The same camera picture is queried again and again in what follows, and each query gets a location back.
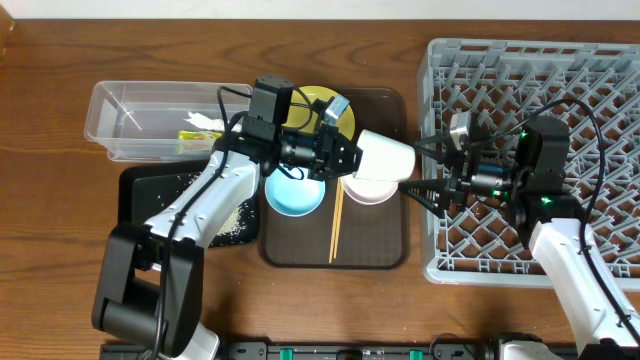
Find white green cup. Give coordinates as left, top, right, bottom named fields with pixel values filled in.
left=354, top=130, right=416, bottom=182

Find lower clear plastic bin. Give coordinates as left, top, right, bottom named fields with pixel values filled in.
left=107, top=150, right=211, bottom=163

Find grey dishwasher rack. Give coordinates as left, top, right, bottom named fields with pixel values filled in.
left=417, top=38, right=639, bottom=291

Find green orange snack wrapper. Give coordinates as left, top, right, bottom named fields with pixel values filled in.
left=176, top=130, right=222, bottom=154

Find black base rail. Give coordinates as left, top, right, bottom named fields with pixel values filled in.
left=98, top=340, right=581, bottom=360

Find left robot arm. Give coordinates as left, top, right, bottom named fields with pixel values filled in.
left=91, top=76, right=363, bottom=359

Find clear plastic bin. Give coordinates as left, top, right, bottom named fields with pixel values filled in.
left=84, top=81, right=253, bottom=153
left=107, top=150, right=211, bottom=163

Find spilled rice pile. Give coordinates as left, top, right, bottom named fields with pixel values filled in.
left=143, top=169, right=258, bottom=248

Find pink white bowl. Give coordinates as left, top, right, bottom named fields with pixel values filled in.
left=340, top=176, right=398, bottom=206

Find upper clear plastic bin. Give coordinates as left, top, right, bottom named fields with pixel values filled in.
left=84, top=81, right=253, bottom=153

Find black waste tray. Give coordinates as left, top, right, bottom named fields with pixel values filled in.
left=118, top=160, right=260, bottom=248

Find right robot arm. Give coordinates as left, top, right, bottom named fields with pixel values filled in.
left=399, top=115, right=639, bottom=359

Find white tissue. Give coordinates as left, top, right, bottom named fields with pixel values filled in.
left=185, top=112, right=225, bottom=132

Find yellow plate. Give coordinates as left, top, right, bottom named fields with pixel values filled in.
left=283, top=85, right=355, bottom=140

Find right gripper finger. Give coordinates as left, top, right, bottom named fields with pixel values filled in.
left=398, top=179, right=451, bottom=219
left=413, top=133, right=450, bottom=163

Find light blue bowl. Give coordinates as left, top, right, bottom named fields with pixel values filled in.
left=264, top=166, right=326, bottom=217

